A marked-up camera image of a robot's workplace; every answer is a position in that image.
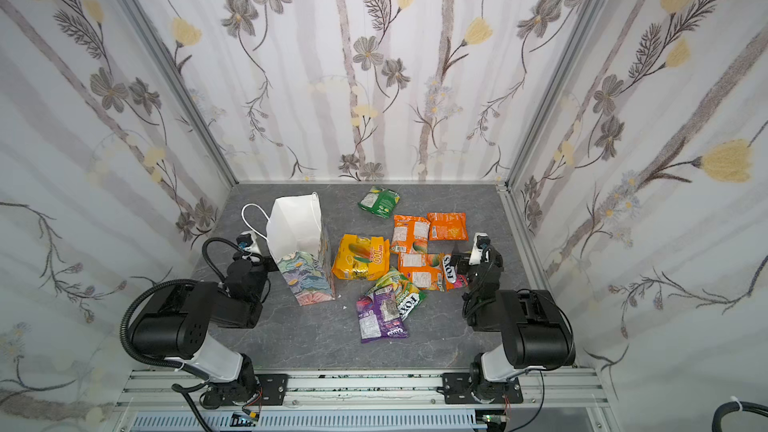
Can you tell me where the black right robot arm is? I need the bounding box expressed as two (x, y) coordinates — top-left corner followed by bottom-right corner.
(459, 235), (575, 403)

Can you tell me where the colourful Fox's candy bag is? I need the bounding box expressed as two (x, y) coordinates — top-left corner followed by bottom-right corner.
(438, 254), (468, 291)

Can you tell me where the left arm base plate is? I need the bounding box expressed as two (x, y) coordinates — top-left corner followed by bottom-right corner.
(255, 373), (289, 406)

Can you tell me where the black corrugated hose corner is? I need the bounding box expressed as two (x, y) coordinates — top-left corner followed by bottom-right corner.
(711, 398), (768, 432)

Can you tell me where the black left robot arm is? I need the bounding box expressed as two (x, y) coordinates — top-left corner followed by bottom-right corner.
(119, 235), (278, 431)

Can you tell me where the green Fox's candy bag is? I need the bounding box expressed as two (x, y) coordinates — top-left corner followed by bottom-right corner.
(366, 269), (426, 320)

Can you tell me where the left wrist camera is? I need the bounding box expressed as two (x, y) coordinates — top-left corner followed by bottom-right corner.
(236, 231), (261, 255)

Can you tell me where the purple Fox's candy bag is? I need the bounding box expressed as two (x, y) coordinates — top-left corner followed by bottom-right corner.
(356, 286), (409, 343)

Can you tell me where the floral white paper bag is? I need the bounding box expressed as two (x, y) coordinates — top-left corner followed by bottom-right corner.
(241, 192), (336, 306)

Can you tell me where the orange mango candy bag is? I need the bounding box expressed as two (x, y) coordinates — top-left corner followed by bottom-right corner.
(390, 215), (431, 254)
(398, 253), (447, 292)

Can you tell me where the white vented cable duct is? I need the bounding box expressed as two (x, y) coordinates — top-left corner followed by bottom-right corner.
(128, 409), (488, 432)

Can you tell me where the green snack packet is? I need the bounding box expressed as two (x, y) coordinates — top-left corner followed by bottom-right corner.
(358, 187), (400, 218)

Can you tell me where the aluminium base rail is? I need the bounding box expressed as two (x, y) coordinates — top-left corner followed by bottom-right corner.
(103, 368), (620, 431)

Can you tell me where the small orange snack packet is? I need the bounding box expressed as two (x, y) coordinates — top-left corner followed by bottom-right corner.
(427, 212), (468, 241)

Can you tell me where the orange mango candy bag upper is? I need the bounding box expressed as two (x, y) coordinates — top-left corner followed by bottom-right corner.
(390, 215), (431, 254)

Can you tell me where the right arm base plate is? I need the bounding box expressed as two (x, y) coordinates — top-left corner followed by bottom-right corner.
(438, 372), (524, 405)

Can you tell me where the yellow 100 candy bag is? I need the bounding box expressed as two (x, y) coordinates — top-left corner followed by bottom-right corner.
(332, 234), (390, 281)

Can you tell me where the orange mango candy bag lower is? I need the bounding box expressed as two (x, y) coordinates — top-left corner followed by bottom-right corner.
(398, 253), (447, 292)

